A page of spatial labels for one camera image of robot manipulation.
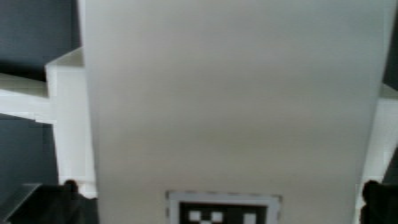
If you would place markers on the white cabinet top block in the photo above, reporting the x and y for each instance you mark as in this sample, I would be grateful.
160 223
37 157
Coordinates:
232 85

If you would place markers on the white U-shaped border frame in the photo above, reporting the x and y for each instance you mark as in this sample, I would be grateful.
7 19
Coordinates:
23 99

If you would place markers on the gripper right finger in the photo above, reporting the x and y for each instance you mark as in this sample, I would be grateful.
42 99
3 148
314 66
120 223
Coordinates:
378 211

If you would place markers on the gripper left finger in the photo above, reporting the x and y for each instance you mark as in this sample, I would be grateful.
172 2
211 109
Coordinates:
48 204

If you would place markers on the white cabinet body box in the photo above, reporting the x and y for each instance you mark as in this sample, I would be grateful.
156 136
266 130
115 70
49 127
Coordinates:
71 127

